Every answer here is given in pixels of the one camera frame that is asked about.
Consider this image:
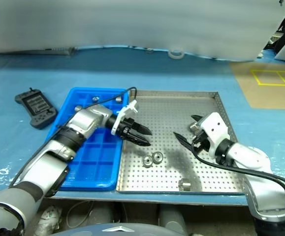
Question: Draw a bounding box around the grey rounded cylinder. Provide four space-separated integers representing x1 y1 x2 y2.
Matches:
158 207 189 236

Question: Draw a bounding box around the black handheld controller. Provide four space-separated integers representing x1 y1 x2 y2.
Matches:
14 87 58 130

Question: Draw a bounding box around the white tape roll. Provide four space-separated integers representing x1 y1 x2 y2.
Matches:
168 50 185 59

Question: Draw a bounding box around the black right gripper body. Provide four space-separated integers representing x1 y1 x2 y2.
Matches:
191 130 210 153

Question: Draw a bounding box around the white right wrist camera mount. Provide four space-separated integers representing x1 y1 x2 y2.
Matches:
200 112 231 156

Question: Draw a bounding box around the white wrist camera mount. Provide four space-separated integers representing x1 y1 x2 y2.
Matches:
200 112 231 156
111 99 139 136

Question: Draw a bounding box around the yellow tape square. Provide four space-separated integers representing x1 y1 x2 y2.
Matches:
250 69 285 87

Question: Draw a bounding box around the brown cardboard mat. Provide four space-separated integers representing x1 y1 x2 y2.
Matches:
230 62 285 111

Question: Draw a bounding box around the perforated steel tray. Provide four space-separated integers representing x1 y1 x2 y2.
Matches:
116 89 247 195

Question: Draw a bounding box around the thin grey cable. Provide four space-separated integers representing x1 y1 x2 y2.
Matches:
65 200 95 228

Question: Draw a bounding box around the blue plastic compartment tray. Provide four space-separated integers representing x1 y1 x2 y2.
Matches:
45 87 129 192

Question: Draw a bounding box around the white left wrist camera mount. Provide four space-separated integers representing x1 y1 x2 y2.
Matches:
111 99 139 136

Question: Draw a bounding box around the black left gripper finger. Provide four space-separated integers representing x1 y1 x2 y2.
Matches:
128 134 151 147
133 122 153 136

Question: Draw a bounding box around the white backdrop sheet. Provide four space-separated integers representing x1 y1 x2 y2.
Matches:
0 0 285 62

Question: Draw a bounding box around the grey metal bar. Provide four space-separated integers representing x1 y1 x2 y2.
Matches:
45 47 76 56

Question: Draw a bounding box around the white crumpled bag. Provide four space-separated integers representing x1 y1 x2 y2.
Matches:
37 206 62 234

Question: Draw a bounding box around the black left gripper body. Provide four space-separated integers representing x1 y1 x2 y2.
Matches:
117 118 137 141

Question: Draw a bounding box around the grey rounded shell with emblem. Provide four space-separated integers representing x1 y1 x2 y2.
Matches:
55 222 190 236

